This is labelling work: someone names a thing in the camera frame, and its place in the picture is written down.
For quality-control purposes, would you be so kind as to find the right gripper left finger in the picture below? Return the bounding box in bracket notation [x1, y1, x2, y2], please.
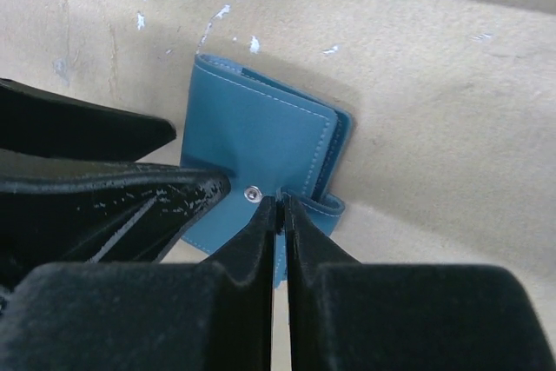
[1, 197, 277, 370]

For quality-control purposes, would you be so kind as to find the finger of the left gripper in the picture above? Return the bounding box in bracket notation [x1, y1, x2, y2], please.
[1, 164, 230, 288]
[1, 78, 176, 162]

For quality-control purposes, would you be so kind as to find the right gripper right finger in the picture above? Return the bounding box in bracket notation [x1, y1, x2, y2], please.
[283, 197, 555, 370]

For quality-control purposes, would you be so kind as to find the blue leather card holder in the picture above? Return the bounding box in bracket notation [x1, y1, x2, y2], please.
[178, 52, 355, 290]

